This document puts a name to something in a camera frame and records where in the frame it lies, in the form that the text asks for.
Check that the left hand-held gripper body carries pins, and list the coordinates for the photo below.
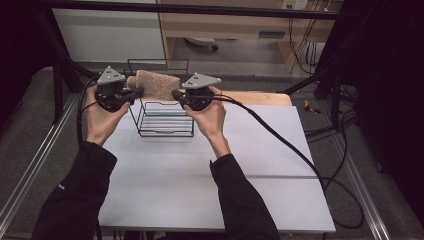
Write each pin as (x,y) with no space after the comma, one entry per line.
(108,96)

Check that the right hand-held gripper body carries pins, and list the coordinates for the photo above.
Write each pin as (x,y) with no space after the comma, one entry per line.
(200,96)

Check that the brown towel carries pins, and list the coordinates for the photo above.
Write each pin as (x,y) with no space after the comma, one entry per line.
(156,85)

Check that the person's right hand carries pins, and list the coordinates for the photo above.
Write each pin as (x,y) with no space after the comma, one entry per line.
(210,121)

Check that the person's left hand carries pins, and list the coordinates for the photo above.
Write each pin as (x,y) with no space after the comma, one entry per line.
(101,123)

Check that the office chair base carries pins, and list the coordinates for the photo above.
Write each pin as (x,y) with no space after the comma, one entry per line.
(201,41)

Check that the white cabinet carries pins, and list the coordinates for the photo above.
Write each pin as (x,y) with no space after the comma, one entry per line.
(110,36)

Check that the wooden table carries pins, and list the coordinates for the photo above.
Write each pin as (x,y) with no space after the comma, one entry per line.
(260,98)

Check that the light wooden desk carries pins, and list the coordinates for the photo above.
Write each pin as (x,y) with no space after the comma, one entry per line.
(233,28)

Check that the white table cover board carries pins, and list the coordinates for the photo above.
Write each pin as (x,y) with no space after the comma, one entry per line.
(166,193)

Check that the black curtain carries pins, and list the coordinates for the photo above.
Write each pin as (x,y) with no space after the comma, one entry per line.
(393,83)
(16,50)

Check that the yellow black tape strip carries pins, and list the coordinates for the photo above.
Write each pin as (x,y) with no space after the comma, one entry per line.
(311,108)

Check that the white power socket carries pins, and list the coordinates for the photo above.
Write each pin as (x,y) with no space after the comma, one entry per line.
(295,4)

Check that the black metal frame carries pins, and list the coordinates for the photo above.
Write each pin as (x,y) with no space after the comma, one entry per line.
(200,9)

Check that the aluminium floor rail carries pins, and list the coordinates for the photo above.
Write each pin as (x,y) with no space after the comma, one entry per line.
(36,156)
(363,193)

